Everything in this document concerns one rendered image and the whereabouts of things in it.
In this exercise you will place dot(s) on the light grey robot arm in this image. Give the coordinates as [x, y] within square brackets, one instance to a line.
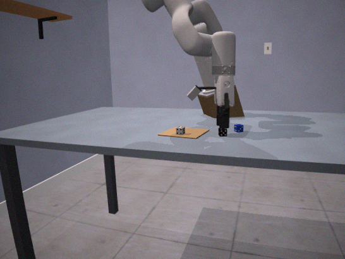
[206, 42]

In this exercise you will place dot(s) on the tan flat mat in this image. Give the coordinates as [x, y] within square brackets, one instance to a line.
[191, 133]

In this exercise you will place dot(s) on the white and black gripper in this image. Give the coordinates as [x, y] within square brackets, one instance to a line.
[224, 95]

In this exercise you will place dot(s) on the blue die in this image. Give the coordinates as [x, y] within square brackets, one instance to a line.
[238, 128]

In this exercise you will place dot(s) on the white die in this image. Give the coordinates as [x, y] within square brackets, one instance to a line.
[180, 130]

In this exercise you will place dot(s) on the black die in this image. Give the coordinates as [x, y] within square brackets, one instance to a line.
[222, 132]

